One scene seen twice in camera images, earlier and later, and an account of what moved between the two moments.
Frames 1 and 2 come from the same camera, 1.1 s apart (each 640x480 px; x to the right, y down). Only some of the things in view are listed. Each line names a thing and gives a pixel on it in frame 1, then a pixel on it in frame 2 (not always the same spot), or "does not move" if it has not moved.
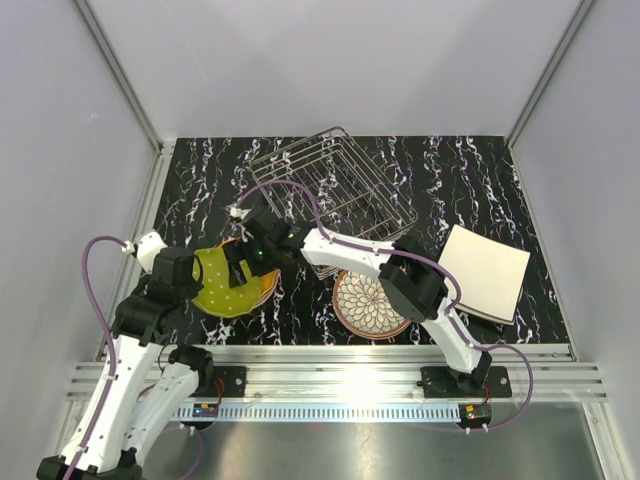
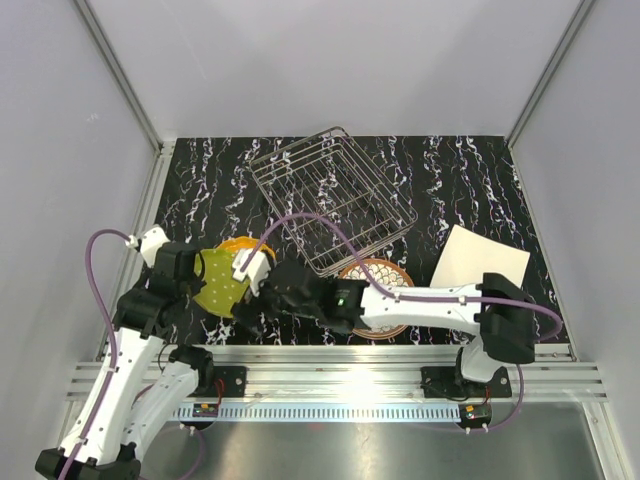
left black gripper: [195, 288] does not move
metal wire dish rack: [324, 181] does not move
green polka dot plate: [217, 298] does not move
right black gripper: [236, 252] → [247, 310]
